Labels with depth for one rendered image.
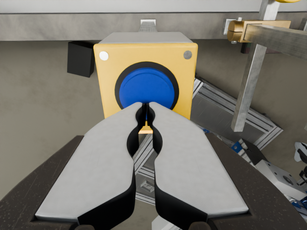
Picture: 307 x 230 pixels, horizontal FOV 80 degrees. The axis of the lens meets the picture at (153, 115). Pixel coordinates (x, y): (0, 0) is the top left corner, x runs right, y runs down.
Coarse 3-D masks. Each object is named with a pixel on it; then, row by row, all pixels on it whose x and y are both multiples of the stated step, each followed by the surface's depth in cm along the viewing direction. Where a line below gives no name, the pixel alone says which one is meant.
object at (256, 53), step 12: (264, 0) 45; (264, 12) 45; (276, 12) 45; (252, 48) 51; (264, 48) 49; (252, 60) 51; (252, 72) 52; (252, 84) 54; (240, 96) 58; (252, 96) 56; (240, 108) 58; (240, 120) 61
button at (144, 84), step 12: (132, 72) 13; (144, 72) 13; (156, 72) 13; (132, 84) 13; (144, 84) 13; (156, 84) 13; (168, 84) 13; (120, 96) 13; (132, 96) 13; (144, 96) 13; (156, 96) 13; (168, 96) 13; (168, 108) 14
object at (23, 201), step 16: (48, 160) 7; (64, 160) 7; (32, 176) 7; (48, 176) 7; (16, 192) 6; (32, 192) 6; (48, 192) 6; (0, 208) 6; (16, 208) 6; (32, 208) 6; (0, 224) 5; (16, 224) 5; (32, 224) 5; (48, 224) 5; (64, 224) 5
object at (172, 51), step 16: (128, 32) 17; (144, 32) 17; (160, 32) 17; (176, 32) 17; (96, 48) 12; (112, 48) 12; (128, 48) 12; (144, 48) 12; (160, 48) 12; (176, 48) 12; (192, 48) 12; (96, 64) 13; (112, 64) 13; (128, 64) 13; (144, 64) 13; (160, 64) 13; (176, 64) 13; (192, 64) 13; (112, 80) 13; (176, 80) 13; (192, 80) 13; (112, 96) 14; (176, 96) 14; (112, 112) 15; (176, 112) 15; (144, 128) 15
